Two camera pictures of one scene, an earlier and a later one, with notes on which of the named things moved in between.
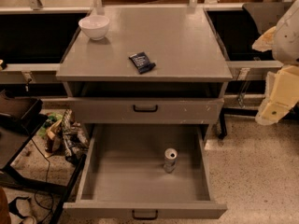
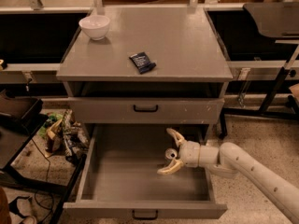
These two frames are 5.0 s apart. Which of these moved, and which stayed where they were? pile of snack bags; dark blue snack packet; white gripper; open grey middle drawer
Moved: white gripper
Stayed: dark blue snack packet; pile of snack bags; open grey middle drawer
